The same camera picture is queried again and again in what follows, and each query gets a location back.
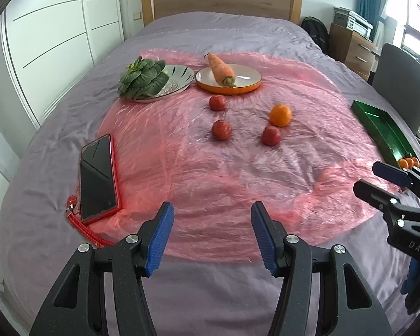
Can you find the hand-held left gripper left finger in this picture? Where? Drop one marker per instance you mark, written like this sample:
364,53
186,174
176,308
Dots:
161,241

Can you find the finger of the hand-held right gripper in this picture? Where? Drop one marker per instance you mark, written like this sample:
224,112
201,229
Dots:
371,190
388,172

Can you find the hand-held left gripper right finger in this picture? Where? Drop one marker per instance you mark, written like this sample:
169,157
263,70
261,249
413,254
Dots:
262,238

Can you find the green rectangular tray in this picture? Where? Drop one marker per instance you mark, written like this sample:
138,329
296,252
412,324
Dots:
381,122

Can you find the person's right hand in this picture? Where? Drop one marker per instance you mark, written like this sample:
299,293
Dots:
418,280

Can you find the pink plastic sheet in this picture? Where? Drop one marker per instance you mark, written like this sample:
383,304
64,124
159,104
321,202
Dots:
196,168

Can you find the grey office chair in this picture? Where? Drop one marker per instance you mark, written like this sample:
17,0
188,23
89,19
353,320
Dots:
402,84

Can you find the smartphone in red case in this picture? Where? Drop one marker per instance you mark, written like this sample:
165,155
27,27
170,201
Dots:
96,178

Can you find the wooden drawer cabinet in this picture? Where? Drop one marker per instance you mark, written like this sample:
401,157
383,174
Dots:
353,56

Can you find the black backpack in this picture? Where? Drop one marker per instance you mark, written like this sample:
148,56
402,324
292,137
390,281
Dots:
316,35

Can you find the white printer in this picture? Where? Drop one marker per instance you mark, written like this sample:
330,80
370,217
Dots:
353,21

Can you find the orange rimmed white plate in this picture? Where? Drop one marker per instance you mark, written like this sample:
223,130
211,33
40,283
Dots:
248,77

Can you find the silver patterned plate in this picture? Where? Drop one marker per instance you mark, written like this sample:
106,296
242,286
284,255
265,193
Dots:
178,77

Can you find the green bok choy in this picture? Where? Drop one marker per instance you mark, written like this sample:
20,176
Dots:
143,77

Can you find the teal curtain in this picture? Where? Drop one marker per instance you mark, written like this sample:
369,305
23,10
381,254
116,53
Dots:
369,3

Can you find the carrot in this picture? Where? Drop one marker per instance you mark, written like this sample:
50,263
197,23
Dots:
220,68

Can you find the white wardrobe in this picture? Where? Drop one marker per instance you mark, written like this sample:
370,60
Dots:
56,42

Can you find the wooden headboard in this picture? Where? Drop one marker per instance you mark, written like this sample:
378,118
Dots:
224,3

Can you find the wall socket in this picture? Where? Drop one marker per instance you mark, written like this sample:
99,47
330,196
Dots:
137,16

